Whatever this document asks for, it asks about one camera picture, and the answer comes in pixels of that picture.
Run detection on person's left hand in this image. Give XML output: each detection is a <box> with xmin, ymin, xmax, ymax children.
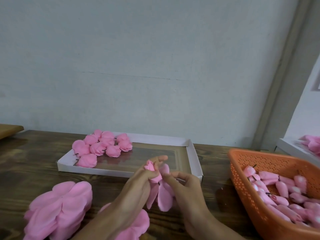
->
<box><xmin>116</xmin><ymin>155</ymin><xmax>169</xmax><ymax>219</ymax></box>

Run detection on person's right hand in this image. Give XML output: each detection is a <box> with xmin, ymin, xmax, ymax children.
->
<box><xmin>160</xmin><ymin>170</ymin><xmax>213</xmax><ymax>232</ymax></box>

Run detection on stack of pink petals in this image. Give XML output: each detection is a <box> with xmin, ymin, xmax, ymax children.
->
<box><xmin>23</xmin><ymin>181</ymin><xmax>94</xmax><ymax>240</ymax></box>
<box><xmin>97</xmin><ymin>202</ymin><xmax>151</xmax><ymax>240</ymax></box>

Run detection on white shallow tray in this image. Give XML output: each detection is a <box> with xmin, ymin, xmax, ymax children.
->
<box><xmin>56</xmin><ymin>132</ymin><xmax>204</xmax><ymax>182</ymax></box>

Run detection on pink petal flower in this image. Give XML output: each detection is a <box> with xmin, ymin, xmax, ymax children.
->
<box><xmin>99</xmin><ymin>131</ymin><xmax>116</xmax><ymax>147</ymax></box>

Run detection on group of finished pink roses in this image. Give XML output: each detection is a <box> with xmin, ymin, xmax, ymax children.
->
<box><xmin>71</xmin><ymin>129</ymin><xmax>134</xmax><ymax>168</ymax></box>

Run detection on pink rose buds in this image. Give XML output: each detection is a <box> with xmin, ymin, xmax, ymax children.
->
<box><xmin>242</xmin><ymin>165</ymin><xmax>320</xmax><ymax>230</ymax></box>

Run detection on pile of pink petals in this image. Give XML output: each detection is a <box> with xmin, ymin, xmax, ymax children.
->
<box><xmin>299</xmin><ymin>135</ymin><xmax>320</xmax><ymax>157</ymax></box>

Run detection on person's right forearm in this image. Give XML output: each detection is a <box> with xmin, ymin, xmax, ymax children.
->
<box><xmin>190</xmin><ymin>217</ymin><xmax>246</xmax><ymax>240</ymax></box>

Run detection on person's left forearm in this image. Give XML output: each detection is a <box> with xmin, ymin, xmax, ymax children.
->
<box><xmin>72</xmin><ymin>205</ymin><xmax>143</xmax><ymax>240</ymax></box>

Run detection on orange plastic basket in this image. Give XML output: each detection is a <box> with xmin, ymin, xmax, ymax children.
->
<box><xmin>228</xmin><ymin>149</ymin><xmax>320</xmax><ymax>240</ymax></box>

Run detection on grey door frame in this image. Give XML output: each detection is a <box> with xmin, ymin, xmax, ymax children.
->
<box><xmin>251</xmin><ymin>0</ymin><xmax>320</xmax><ymax>152</ymax></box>

